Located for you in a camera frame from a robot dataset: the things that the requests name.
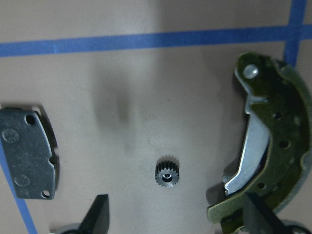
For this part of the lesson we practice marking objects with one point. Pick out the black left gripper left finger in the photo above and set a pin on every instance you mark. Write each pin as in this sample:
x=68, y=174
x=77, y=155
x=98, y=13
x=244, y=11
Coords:
x=97, y=219

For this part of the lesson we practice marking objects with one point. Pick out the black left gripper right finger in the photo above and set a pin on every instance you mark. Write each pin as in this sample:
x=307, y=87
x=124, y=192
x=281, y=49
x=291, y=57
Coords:
x=258, y=218

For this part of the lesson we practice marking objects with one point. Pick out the small black bearing gear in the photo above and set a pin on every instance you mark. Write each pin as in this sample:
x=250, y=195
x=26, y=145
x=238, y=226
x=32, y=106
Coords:
x=167, y=171

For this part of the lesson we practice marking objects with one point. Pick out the dark curved brake shoe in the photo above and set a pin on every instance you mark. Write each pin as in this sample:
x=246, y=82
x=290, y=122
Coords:
x=277, y=152

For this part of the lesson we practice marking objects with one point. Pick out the small black brake pad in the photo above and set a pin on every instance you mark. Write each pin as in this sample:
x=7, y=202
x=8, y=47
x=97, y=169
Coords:
x=29, y=147

